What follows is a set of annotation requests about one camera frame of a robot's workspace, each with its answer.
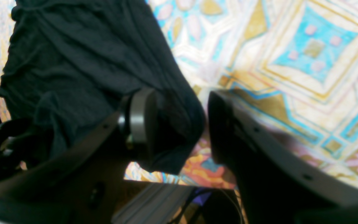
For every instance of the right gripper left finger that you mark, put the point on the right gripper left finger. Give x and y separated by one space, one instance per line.
82 184

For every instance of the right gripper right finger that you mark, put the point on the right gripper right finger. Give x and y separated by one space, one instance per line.
276 187

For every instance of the black t-shirt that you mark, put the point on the black t-shirt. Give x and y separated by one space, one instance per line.
70 62

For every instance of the patterned tablecloth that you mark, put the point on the patterned tablecloth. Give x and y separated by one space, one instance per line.
295 63

